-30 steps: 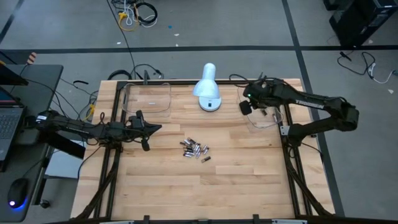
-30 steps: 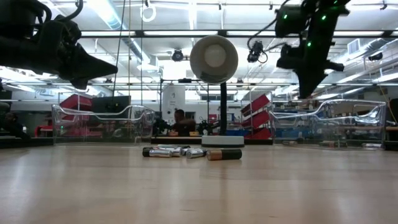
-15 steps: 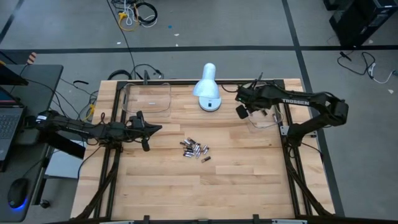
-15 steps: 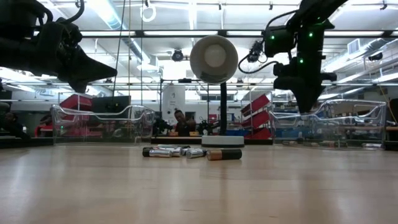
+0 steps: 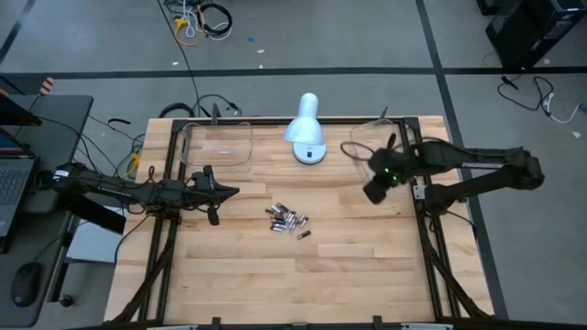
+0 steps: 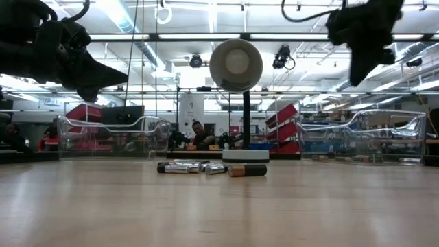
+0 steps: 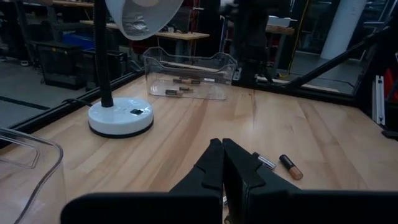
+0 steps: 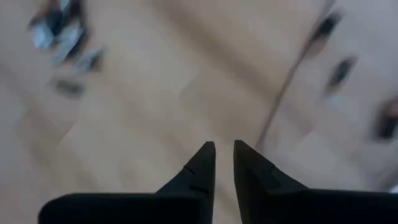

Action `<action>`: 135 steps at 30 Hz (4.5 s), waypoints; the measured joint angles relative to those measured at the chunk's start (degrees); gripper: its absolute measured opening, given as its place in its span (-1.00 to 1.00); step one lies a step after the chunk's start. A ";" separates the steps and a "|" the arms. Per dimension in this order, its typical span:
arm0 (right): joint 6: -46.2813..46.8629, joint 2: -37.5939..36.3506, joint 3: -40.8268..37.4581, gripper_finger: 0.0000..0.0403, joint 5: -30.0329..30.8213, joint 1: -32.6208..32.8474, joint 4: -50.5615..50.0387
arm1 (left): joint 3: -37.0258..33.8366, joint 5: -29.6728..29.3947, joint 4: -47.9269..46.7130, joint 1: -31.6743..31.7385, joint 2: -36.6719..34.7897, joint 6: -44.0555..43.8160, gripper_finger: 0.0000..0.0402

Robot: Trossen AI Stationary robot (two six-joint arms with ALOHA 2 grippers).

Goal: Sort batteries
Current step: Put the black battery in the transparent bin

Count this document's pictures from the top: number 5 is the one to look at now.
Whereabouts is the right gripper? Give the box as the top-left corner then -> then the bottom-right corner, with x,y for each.
363,132 -> 412,206

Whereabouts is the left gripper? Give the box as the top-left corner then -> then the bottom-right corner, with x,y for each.
185,164 -> 240,226

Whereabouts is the clear plastic bin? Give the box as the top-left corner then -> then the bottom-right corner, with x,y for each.
349,117 -> 403,184
180,121 -> 254,168

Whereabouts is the white desk lamp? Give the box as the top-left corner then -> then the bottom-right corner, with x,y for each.
282,93 -> 327,166

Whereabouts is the white flat panel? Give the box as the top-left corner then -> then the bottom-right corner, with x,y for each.
65,204 -> 127,265

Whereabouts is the grey side desk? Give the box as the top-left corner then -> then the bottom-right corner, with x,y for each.
0,93 -> 95,329

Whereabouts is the black computer tower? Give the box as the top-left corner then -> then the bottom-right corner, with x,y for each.
484,0 -> 587,71

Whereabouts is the black laptop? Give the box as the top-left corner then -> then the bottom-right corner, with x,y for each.
0,127 -> 39,239

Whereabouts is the black computer mouse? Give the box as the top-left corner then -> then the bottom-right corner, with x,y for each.
10,261 -> 42,308

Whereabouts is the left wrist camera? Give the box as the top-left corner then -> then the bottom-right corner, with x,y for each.
192,171 -> 215,192

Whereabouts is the black aluminium table frame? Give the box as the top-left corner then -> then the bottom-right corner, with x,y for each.
107,116 -> 494,330

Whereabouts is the yellow cable connector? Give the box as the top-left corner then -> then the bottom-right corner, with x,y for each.
119,153 -> 141,180

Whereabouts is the black cable bundle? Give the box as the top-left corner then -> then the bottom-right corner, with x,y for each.
75,114 -> 146,180

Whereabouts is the thick black looped cable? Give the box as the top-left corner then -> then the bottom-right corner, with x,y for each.
158,93 -> 243,119

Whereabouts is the black cable with plug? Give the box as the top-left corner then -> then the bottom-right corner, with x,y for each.
497,74 -> 555,112

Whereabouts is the long black floor cable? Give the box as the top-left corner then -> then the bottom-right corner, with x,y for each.
157,0 -> 203,118

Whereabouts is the white floor cable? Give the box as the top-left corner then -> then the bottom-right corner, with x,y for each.
182,0 -> 233,42

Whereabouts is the white cable with adapter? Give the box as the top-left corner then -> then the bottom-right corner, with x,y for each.
542,91 -> 587,125

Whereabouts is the black coiled cable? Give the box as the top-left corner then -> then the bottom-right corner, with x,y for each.
196,3 -> 234,38

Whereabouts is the yellow floor cable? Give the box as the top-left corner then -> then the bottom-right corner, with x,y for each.
173,16 -> 206,48

